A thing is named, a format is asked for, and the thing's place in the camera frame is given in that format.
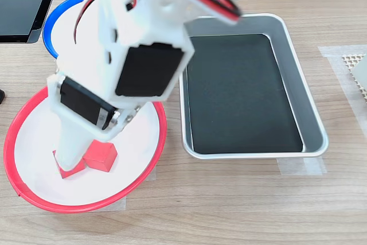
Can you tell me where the black tray mat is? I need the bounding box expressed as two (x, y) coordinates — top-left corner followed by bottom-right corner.
(186, 33), (304, 155)

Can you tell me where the black flat electronic device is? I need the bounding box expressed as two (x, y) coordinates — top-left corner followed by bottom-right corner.
(0, 0), (64, 44)

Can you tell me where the pale perforated base plate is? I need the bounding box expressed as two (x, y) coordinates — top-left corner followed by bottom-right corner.
(342, 52), (367, 104)

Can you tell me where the red-rimmed white plate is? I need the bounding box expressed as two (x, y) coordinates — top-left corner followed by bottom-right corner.
(3, 85), (167, 214)

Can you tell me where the blue-rimmed white plate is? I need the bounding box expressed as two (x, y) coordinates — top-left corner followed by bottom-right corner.
(42, 0), (100, 60)

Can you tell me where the red wooden cube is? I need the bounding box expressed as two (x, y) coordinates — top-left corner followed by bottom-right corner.
(83, 139), (118, 173)
(52, 149), (87, 180)

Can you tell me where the steel tray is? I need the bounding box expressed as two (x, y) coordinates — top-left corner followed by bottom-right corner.
(179, 13), (330, 160)

